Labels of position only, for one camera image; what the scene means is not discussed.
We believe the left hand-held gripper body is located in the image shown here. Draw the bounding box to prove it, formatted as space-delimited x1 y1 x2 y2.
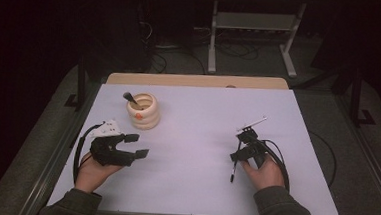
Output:
87 117 139 168

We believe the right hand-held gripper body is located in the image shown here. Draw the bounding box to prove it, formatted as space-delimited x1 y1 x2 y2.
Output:
234 114 274 169

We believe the black pen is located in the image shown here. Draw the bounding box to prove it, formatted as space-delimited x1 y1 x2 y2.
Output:
229 139 244 185

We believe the cream ringed holder cup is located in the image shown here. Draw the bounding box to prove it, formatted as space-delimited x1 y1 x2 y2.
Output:
124 91 163 132

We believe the person's right hand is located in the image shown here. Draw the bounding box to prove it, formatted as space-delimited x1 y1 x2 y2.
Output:
240 153 288 194

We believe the person's left hand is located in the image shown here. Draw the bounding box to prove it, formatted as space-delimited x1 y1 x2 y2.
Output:
74 151 126 196

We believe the black metal stand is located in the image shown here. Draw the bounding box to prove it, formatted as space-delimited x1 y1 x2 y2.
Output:
63 53 90 113
348 66 380 129

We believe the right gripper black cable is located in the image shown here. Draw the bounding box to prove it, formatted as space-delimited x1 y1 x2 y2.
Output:
256 138 294 192

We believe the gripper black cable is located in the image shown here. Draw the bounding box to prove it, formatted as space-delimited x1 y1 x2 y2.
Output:
72 122 104 186
256 138 294 192

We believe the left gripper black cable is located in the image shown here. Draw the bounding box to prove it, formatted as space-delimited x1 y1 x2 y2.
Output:
72 122 104 186

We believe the black cable on floor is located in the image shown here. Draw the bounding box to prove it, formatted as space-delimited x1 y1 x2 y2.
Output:
305 130 340 190

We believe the tangle of floor cables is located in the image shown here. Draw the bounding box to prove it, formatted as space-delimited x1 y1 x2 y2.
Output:
147 21 262 80

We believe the white metal desk frame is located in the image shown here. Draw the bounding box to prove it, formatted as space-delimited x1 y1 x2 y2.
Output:
206 0 308 80

